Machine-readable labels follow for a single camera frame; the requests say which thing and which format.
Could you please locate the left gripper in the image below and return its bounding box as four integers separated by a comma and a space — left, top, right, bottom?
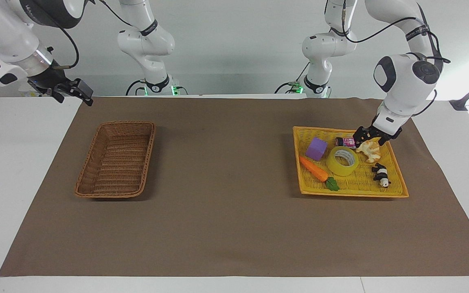
353, 125, 403, 147

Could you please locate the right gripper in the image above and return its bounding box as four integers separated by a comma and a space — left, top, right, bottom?
27, 64, 94, 107

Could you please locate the yellow tape roll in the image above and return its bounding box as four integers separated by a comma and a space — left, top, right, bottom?
327, 146, 359, 177

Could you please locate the yellow woven basket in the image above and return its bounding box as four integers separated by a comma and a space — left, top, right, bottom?
292, 126, 410, 199

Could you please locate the brown wicker basket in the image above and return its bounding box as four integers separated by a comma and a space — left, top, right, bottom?
75, 120, 156, 199

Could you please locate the cream popcorn toy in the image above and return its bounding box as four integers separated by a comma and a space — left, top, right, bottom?
356, 138, 382, 164

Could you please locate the black and white panda toy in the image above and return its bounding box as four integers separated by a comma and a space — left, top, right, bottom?
372, 163, 391, 188

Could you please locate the purple cube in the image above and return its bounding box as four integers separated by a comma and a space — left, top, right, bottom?
305, 137, 328, 161

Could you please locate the orange toy carrot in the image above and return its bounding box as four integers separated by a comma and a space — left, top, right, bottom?
299, 156, 340, 192

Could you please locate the black cable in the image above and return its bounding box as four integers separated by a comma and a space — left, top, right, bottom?
274, 61, 311, 94
411, 89, 438, 117
340, 0, 451, 64
125, 79, 147, 96
54, 22, 80, 70

